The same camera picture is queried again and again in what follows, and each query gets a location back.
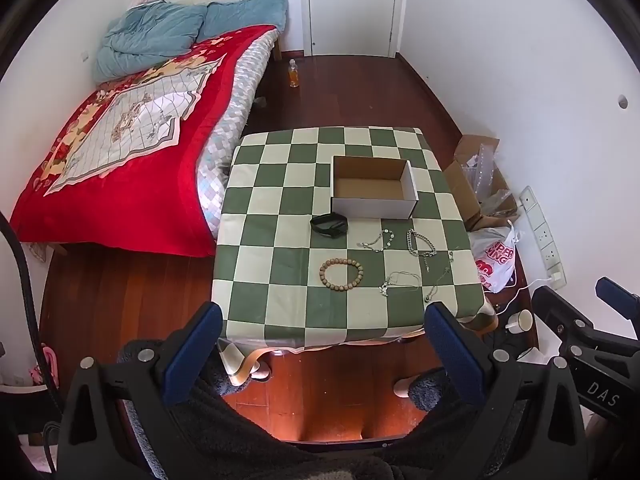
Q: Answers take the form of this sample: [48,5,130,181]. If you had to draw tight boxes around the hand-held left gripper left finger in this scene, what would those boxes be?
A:
[56,302,223,480]

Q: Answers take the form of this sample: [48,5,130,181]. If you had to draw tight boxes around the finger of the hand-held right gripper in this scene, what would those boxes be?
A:
[595,276,640,323]
[531,285,598,356]

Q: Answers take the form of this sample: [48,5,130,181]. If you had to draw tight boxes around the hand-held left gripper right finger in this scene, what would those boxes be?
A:
[424,302,588,480]

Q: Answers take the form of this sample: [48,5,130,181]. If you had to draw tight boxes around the thin silver necklace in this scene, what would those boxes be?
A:
[377,270,422,298]
[423,251,455,304]

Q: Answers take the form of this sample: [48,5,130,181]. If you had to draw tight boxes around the silver chain bracelet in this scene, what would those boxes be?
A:
[406,229,436,274]
[357,230,396,254]

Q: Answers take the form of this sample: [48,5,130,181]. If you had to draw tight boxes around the wooden bead bracelet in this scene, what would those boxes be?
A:
[319,258,364,292]

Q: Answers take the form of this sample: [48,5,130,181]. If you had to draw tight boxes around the white cardboard box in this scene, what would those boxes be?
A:
[331,155,419,220]

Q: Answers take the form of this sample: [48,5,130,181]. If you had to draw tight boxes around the black wristband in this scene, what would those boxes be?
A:
[310,213,349,237]

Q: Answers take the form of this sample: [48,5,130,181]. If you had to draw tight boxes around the white cup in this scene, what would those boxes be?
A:
[504,309,534,334]

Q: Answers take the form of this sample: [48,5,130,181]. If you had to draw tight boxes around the white power strip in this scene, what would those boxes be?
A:
[520,186,567,289]

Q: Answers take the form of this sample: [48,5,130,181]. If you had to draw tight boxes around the white red printed plastic bag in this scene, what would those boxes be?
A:
[470,225,522,294]

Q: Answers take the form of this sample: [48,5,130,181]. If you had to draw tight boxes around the green checkered tablecloth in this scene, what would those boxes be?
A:
[211,127,496,386]

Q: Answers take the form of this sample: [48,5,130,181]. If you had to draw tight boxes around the pink plastic item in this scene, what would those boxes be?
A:
[29,342,60,388]

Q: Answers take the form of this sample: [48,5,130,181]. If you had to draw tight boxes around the red printed blanket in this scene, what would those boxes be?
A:
[9,25,278,258]

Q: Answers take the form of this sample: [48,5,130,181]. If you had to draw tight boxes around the pale patterned mattress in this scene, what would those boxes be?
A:
[197,35,276,238]

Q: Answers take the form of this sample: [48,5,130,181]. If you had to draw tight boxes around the blue quilt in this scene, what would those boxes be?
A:
[94,0,291,82]

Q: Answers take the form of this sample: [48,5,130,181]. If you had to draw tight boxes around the white door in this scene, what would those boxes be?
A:
[302,0,405,58]

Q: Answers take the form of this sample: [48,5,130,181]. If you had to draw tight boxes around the white cable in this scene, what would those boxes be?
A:
[487,274,551,313]

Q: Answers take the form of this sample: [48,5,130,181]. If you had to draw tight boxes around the black cable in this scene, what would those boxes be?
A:
[0,210,63,480]

